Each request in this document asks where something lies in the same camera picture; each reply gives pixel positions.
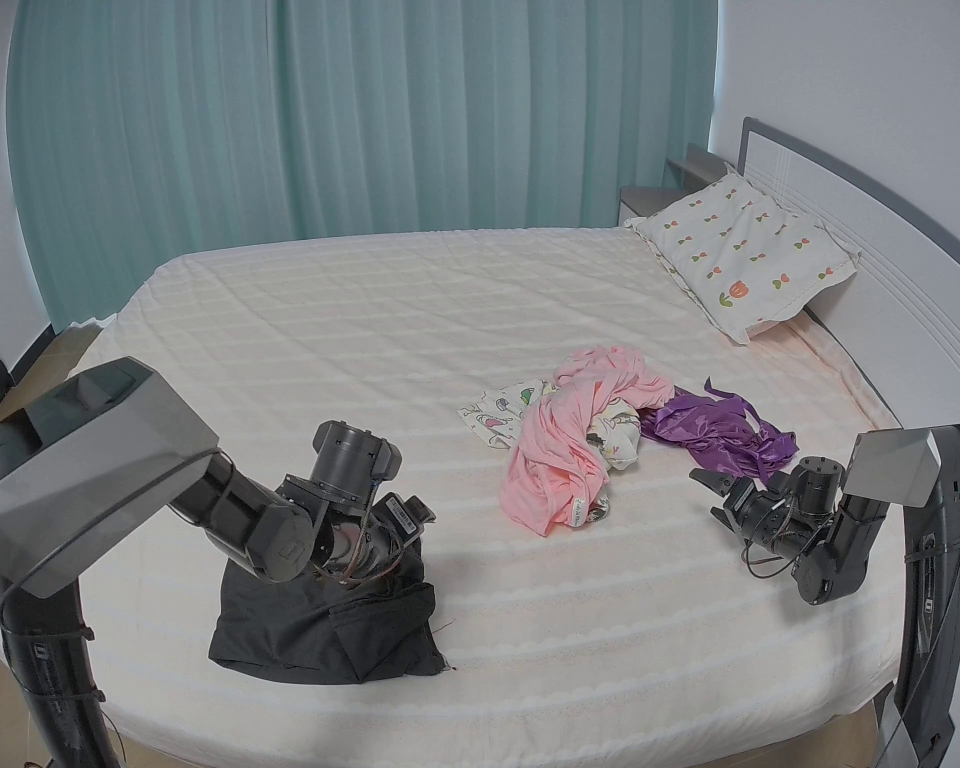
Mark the bed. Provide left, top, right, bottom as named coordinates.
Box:
left=0, top=116, right=960, bottom=768

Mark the purple garment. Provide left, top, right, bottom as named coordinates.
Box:
left=639, top=377, right=799, bottom=483

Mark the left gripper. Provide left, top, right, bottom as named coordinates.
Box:
left=366, top=491, right=426, bottom=580

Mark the white printed pillow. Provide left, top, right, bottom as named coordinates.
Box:
left=624, top=171, right=861, bottom=346

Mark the pink garment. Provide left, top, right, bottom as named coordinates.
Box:
left=500, top=345, right=676, bottom=538

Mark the black polo shirt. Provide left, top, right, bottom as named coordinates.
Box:
left=207, top=551, right=453, bottom=686

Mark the black cable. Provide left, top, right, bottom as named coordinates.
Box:
left=741, top=541, right=798, bottom=579

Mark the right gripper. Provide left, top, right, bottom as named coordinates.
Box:
left=689, top=468, right=774, bottom=547

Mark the white printed garment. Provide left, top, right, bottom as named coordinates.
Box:
left=457, top=378, right=643, bottom=523

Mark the grey bedside table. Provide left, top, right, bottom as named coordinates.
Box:
left=618, top=144, right=741, bottom=226

